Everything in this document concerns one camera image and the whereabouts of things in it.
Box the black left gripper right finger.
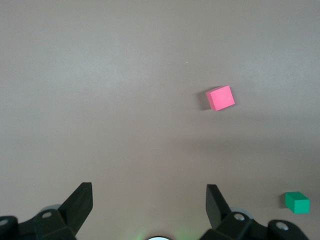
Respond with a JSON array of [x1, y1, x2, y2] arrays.
[[199, 184, 311, 240]]

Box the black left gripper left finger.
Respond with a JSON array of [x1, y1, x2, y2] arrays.
[[0, 182, 94, 240]]

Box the green foam cube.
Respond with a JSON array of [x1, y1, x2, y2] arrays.
[[284, 191, 311, 215]]

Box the pink foam cube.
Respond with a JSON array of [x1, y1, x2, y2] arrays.
[[205, 84, 236, 112]]

